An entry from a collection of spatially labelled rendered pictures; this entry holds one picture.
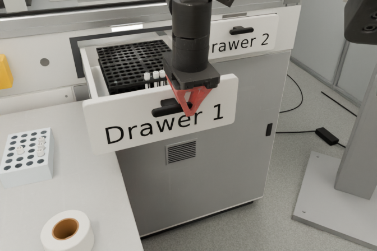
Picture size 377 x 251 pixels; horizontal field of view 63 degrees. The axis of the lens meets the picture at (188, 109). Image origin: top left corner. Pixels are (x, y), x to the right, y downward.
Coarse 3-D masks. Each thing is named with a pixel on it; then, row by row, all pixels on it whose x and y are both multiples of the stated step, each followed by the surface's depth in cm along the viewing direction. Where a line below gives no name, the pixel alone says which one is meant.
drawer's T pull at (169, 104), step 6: (162, 102) 55; (168, 102) 55; (174, 102) 55; (186, 102) 55; (156, 108) 53; (162, 108) 53; (168, 108) 53; (174, 108) 53; (180, 108) 54; (156, 114) 53; (162, 114) 53; (168, 114) 54
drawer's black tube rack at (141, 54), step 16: (96, 48) 79; (112, 48) 79; (128, 48) 80; (144, 48) 79; (160, 48) 79; (112, 64) 71; (128, 64) 71; (144, 64) 71; (160, 64) 71; (112, 80) 65
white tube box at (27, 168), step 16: (48, 128) 67; (16, 144) 63; (32, 144) 63; (48, 144) 63; (16, 160) 59; (32, 160) 59; (48, 160) 59; (0, 176) 56; (16, 176) 57; (32, 176) 58; (48, 176) 59
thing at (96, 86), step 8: (128, 40) 85; (136, 40) 85; (144, 40) 86; (168, 40) 88; (80, 48) 80; (88, 48) 82; (80, 56) 81; (88, 56) 83; (96, 56) 84; (88, 64) 72; (96, 64) 85; (88, 72) 69; (96, 72) 82; (88, 80) 65; (96, 80) 78; (88, 88) 67; (96, 88) 74; (104, 88) 74; (96, 96) 60
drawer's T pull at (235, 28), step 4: (236, 28) 89; (240, 28) 89; (244, 28) 88; (248, 28) 88; (252, 28) 89; (232, 32) 87; (236, 32) 87; (240, 32) 88; (244, 32) 88; (248, 32) 89
